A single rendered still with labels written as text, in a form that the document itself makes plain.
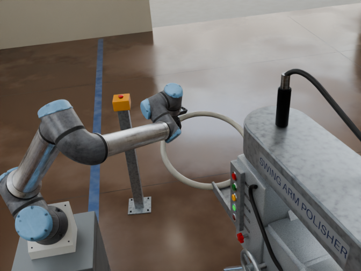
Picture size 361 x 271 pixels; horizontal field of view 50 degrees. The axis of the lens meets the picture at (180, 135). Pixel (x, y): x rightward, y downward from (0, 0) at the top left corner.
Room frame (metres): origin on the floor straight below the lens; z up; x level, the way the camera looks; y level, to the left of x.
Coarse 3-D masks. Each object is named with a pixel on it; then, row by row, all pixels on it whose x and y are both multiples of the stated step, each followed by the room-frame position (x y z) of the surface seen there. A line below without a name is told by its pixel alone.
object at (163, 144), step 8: (192, 112) 1.86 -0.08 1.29; (200, 112) 1.86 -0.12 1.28; (208, 112) 1.86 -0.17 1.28; (224, 120) 1.83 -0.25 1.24; (232, 120) 1.81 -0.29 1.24; (240, 128) 1.77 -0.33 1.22; (160, 144) 1.67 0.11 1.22; (168, 160) 1.57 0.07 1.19; (168, 168) 1.53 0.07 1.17; (176, 176) 1.49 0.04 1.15; (184, 176) 1.49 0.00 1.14; (192, 184) 1.45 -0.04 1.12; (200, 184) 1.44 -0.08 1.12; (208, 184) 1.44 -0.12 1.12; (216, 184) 1.44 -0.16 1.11; (224, 184) 1.44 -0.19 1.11
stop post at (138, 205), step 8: (128, 96) 2.54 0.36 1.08; (120, 104) 2.47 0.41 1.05; (128, 104) 2.47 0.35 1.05; (120, 112) 2.49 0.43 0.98; (128, 112) 2.51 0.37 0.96; (120, 120) 2.49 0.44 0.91; (128, 120) 2.49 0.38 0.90; (120, 128) 2.49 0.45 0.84; (128, 128) 2.49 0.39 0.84; (128, 152) 2.49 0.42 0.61; (128, 160) 2.49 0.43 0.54; (136, 160) 2.52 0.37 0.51; (128, 168) 2.49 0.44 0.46; (136, 168) 2.49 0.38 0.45; (136, 176) 2.49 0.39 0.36; (136, 184) 2.49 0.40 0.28; (136, 192) 2.49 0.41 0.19; (136, 200) 2.49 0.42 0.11; (144, 200) 2.59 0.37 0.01; (128, 208) 2.50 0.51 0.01; (136, 208) 2.49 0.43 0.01; (144, 208) 2.48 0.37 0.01
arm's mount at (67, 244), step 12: (48, 204) 1.47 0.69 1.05; (60, 204) 1.47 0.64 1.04; (72, 216) 1.46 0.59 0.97; (72, 228) 1.40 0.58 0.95; (60, 240) 1.34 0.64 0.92; (72, 240) 1.34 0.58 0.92; (36, 252) 1.30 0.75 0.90; (48, 252) 1.31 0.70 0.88; (60, 252) 1.32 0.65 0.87; (72, 252) 1.32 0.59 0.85
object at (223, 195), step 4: (212, 184) 1.44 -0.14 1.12; (216, 188) 1.40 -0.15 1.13; (224, 188) 1.44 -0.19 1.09; (228, 188) 1.44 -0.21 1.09; (216, 192) 1.39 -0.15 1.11; (220, 192) 1.37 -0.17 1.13; (224, 192) 1.41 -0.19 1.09; (228, 192) 1.41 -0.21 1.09; (216, 196) 1.39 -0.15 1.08; (220, 196) 1.35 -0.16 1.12; (224, 196) 1.38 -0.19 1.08; (228, 196) 1.38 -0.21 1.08; (220, 200) 1.35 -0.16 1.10; (224, 200) 1.31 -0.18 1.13; (228, 200) 1.36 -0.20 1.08; (224, 204) 1.31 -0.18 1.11; (228, 204) 1.28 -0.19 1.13; (224, 208) 1.31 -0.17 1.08; (228, 208) 1.26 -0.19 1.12; (228, 212) 1.26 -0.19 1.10; (232, 220) 1.23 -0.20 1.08
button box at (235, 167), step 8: (232, 168) 1.08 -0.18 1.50; (240, 168) 1.05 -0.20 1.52; (240, 176) 1.02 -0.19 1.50; (240, 184) 1.02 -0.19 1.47; (232, 192) 1.08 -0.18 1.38; (240, 192) 1.02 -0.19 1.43; (232, 200) 1.08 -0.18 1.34; (240, 200) 1.02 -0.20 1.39; (232, 208) 1.08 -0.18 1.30; (240, 208) 1.02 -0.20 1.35; (240, 216) 1.02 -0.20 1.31; (240, 224) 1.02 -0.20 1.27
